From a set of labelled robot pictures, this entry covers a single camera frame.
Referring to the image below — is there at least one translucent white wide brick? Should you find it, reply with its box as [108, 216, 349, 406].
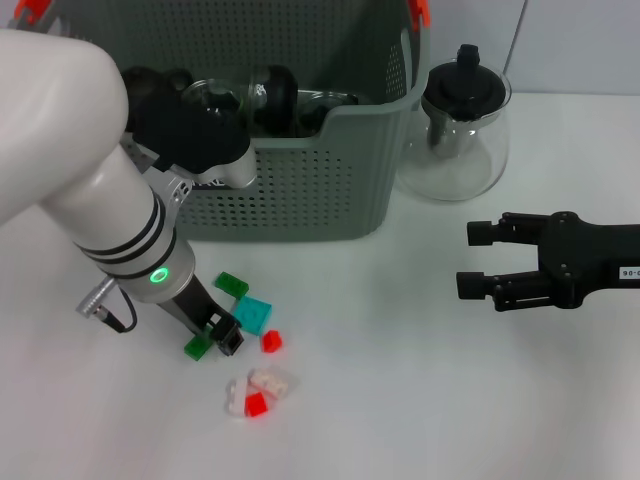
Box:
[248, 368, 296, 400]

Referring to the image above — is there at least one glass teacup with black sleeve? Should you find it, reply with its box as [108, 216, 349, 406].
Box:
[298, 89, 360, 136]
[247, 64, 300, 137]
[180, 78, 247, 124]

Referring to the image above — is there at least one black clay teapot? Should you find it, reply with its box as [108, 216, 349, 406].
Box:
[119, 67, 195, 106]

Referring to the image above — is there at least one translucent green brick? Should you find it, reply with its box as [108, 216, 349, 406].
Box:
[183, 335, 212, 360]

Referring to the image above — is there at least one glass teapot with black lid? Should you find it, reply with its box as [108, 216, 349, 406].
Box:
[394, 43, 514, 202]

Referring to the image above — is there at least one orange-red small square brick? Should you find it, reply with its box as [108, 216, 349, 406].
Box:
[244, 392, 270, 417]

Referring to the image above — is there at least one teal square brick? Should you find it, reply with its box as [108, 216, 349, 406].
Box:
[230, 295, 274, 336]

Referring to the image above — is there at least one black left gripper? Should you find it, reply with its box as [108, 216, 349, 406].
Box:
[155, 277, 247, 359]

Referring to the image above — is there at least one opaque green two-stud brick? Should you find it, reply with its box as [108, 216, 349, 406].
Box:
[214, 271, 250, 301]

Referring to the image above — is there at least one grey-green perforated storage bin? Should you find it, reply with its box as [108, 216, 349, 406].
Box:
[9, 0, 434, 245]

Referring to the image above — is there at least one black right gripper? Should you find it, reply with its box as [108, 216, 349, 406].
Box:
[455, 212, 640, 314]

